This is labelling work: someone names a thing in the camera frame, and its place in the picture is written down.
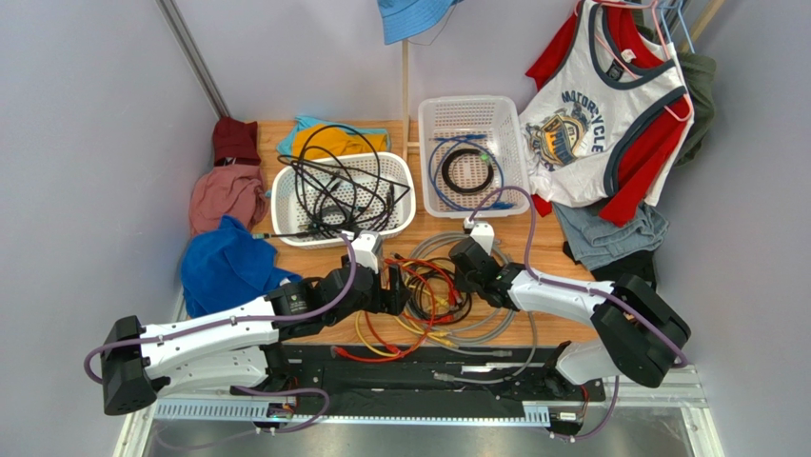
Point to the dark red cloth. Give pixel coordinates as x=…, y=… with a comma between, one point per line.
x=235, y=142

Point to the red shirt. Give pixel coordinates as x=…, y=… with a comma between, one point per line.
x=646, y=152

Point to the olive green garment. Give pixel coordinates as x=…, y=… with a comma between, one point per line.
x=699, y=73

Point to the pink cloth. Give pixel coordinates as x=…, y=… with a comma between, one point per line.
x=236, y=190

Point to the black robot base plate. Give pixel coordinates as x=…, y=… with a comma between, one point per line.
x=493, y=382

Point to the denim jeans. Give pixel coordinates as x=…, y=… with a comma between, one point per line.
x=596, y=243

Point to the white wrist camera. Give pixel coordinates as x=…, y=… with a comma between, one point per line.
x=481, y=232
x=367, y=248

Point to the black garment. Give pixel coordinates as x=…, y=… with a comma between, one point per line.
x=639, y=263

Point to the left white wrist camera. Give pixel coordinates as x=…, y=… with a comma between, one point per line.
x=367, y=248

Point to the white oval perforated basket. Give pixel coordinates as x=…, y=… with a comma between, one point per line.
x=313, y=201

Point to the blue cloth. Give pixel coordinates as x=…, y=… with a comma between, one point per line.
x=227, y=267

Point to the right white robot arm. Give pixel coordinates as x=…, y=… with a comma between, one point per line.
x=639, y=336

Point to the aluminium frame post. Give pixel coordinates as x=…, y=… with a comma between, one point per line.
x=183, y=36

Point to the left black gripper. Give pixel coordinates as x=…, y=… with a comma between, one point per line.
x=398, y=292

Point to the orange cloth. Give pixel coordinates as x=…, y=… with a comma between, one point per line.
x=324, y=141

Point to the teal cloth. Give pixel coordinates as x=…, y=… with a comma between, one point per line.
x=304, y=122

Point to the blue bucket hat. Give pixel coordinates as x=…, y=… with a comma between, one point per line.
x=404, y=19

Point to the white rectangular perforated basket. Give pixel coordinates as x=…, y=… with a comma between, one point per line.
x=470, y=157

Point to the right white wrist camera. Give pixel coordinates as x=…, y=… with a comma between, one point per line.
x=481, y=232

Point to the white slotted cable duct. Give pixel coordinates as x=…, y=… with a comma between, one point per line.
x=263, y=412

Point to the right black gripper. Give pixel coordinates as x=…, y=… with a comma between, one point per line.
x=466, y=269

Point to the pink clothes hanger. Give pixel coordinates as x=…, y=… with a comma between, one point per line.
x=658, y=45

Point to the white motorcycle tank top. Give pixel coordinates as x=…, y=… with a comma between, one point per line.
x=589, y=127

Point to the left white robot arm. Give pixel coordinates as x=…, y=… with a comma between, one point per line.
x=238, y=347

